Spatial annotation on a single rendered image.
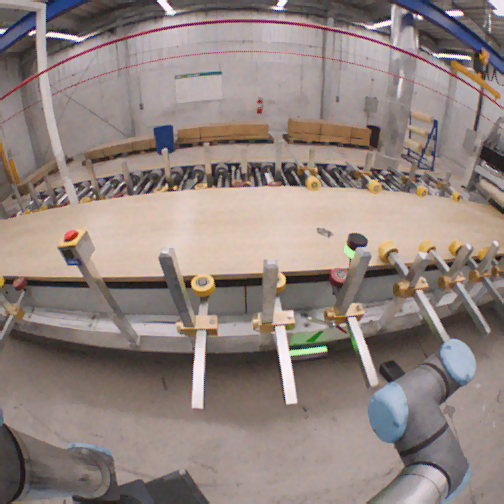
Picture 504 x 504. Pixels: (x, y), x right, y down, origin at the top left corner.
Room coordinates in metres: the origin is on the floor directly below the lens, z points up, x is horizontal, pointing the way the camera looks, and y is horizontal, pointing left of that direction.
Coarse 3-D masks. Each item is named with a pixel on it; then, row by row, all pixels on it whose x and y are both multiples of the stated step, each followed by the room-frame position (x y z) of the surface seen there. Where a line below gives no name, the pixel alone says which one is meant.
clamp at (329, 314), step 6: (354, 306) 0.45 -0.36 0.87; (324, 312) 0.45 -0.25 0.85; (330, 312) 0.43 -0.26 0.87; (348, 312) 0.42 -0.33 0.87; (354, 312) 0.42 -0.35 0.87; (360, 312) 0.42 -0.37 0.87; (324, 318) 0.43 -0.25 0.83; (330, 318) 0.41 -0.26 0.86; (336, 318) 0.41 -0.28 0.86; (342, 318) 0.41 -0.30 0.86; (360, 318) 0.42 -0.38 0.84
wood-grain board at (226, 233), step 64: (192, 192) 1.27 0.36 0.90; (256, 192) 1.25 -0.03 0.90; (320, 192) 1.28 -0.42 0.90; (384, 192) 1.36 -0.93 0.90; (0, 256) 0.66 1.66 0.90; (128, 256) 0.68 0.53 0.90; (192, 256) 0.68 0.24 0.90; (256, 256) 0.68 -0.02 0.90; (320, 256) 0.68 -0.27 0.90; (448, 256) 0.67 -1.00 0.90
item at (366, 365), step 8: (336, 288) 0.54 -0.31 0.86; (336, 296) 0.52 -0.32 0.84; (352, 320) 0.40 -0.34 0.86; (352, 328) 0.37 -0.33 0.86; (352, 336) 0.34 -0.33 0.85; (360, 336) 0.33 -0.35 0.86; (360, 344) 0.30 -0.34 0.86; (360, 352) 0.28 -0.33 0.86; (368, 352) 0.27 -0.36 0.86; (360, 360) 0.25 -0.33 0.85; (368, 360) 0.24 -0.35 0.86; (368, 368) 0.22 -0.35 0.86; (368, 376) 0.19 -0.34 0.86; (376, 376) 0.19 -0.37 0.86; (368, 384) 0.17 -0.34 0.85; (376, 384) 0.16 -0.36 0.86
